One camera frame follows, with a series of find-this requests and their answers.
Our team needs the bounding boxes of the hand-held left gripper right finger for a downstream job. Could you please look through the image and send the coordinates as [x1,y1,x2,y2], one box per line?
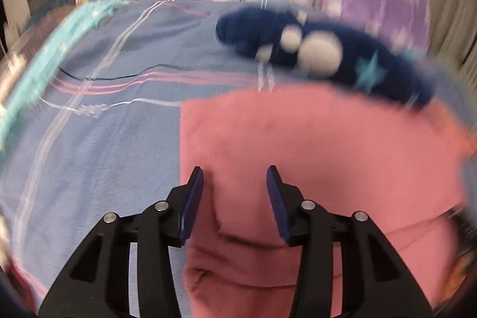
[266,165,435,318]

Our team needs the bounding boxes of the beige pleated curtain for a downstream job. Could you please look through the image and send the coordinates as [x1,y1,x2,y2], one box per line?
[428,0,477,73]

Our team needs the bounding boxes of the navy star print fleece garment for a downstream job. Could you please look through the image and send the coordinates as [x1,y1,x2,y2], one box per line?
[215,3,436,110]

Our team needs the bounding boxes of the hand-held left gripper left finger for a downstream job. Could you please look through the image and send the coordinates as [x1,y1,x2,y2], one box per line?
[39,166,205,318]

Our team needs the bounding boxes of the teal cloth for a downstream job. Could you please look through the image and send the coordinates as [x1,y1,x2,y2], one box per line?
[0,0,131,151]

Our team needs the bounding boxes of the blue plaid bed sheet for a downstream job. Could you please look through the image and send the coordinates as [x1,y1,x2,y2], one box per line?
[0,0,477,315]

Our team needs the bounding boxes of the large pink fleece garment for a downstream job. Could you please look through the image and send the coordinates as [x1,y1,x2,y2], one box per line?
[179,83,476,318]

